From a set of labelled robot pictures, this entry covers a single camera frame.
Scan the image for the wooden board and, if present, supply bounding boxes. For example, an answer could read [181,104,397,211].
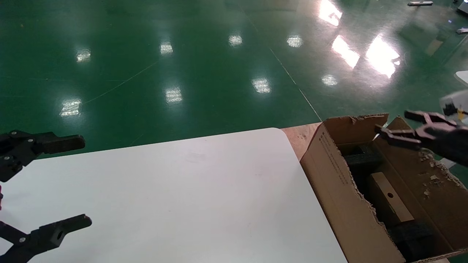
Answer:
[281,122,322,161]

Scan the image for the black foam block with bump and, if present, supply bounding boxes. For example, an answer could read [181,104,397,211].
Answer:
[344,144,384,172]

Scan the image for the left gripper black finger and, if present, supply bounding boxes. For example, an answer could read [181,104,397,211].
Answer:
[0,130,86,183]
[0,215,93,263]

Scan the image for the small cardboard box with hole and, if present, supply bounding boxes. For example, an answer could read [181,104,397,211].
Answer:
[367,172,415,225]

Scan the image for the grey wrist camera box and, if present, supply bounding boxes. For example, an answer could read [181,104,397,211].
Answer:
[439,89,468,119]

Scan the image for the big open cardboard box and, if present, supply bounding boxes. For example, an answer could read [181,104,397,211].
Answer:
[300,113,468,263]

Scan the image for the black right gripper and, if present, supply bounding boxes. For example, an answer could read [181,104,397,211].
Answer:
[375,111,468,167]

